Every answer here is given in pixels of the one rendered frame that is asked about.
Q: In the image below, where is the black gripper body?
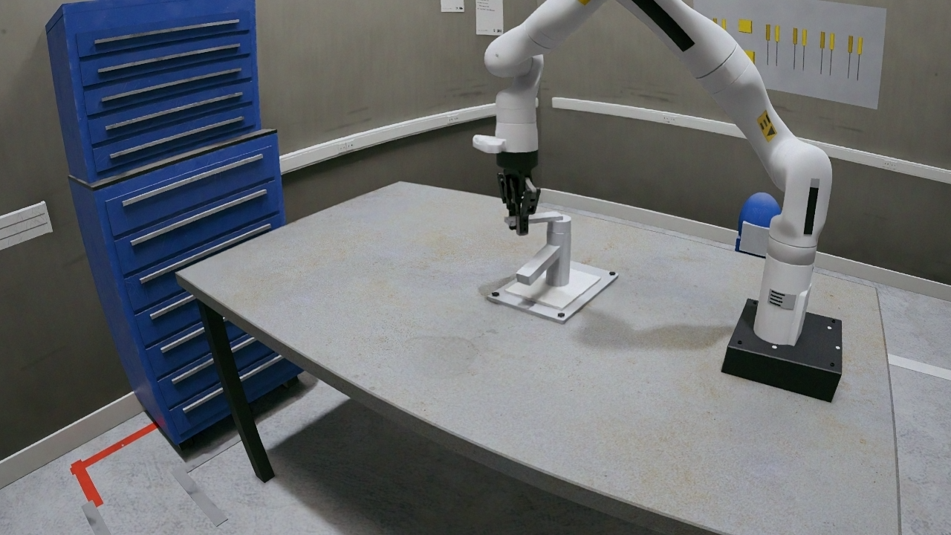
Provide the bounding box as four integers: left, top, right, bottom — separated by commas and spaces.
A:
496, 150, 539, 197

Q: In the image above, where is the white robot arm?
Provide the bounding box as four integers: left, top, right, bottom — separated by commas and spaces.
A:
473, 0, 832, 346

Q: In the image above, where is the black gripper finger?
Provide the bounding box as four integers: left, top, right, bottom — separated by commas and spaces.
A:
510, 177, 541, 236
497, 172, 516, 230

